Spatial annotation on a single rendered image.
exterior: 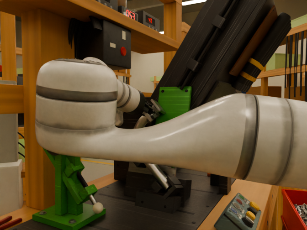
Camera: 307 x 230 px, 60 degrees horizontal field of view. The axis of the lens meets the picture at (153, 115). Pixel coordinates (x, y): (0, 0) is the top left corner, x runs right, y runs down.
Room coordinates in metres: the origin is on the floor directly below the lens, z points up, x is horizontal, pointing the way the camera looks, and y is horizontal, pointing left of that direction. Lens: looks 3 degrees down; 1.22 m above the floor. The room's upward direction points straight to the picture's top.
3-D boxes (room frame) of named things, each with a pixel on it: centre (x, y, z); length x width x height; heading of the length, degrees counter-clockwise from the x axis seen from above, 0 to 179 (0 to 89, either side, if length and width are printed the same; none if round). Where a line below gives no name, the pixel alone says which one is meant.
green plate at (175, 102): (0.91, -0.08, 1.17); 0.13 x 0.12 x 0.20; 152
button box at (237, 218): (0.70, -0.23, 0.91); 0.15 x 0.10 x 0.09; 152
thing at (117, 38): (1.01, 0.18, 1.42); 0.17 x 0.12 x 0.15; 152
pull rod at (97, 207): (0.69, 0.16, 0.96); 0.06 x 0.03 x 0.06; 62
